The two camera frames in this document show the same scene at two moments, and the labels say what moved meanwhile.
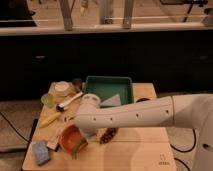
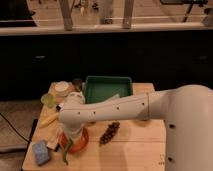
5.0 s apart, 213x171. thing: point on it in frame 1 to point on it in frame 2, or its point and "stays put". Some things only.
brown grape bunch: [108, 135] stays put
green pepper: [75, 152] to [65, 151]
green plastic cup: [48, 99] stays put
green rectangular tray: [108, 87] stays put
